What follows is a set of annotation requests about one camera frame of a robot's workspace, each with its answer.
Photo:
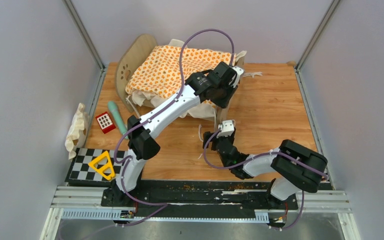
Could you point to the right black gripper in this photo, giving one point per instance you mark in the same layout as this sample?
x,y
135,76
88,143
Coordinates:
x,y
214,139

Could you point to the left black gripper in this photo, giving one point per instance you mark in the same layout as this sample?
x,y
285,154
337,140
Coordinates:
x,y
225,103

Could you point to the white rope tie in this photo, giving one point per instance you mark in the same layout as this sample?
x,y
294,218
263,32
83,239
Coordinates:
x,y
205,140

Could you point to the yellow duck print blanket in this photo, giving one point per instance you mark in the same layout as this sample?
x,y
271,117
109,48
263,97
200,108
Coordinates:
x,y
159,76

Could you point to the wooden pet bed frame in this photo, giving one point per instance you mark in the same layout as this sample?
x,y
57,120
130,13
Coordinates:
x,y
136,55

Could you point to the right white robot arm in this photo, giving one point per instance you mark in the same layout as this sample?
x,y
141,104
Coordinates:
x,y
300,168

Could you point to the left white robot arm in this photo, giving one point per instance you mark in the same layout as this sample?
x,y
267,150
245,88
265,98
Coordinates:
x,y
143,131

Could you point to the teal cylinder toy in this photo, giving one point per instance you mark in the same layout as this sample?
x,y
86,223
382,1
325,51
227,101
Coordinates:
x,y
114,110

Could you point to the red window toy block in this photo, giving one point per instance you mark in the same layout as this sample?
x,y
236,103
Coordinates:
x,y
105,123

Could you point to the yellow plastic block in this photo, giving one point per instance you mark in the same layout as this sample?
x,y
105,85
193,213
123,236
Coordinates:
x,y
102,165

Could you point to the white duck pillow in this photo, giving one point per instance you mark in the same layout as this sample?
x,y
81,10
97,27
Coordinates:
x,y
77,133

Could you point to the black white checkerboard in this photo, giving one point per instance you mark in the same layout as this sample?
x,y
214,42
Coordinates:
x,y
80,174

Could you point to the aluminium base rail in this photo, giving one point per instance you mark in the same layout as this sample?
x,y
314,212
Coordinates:
x,y
195,201

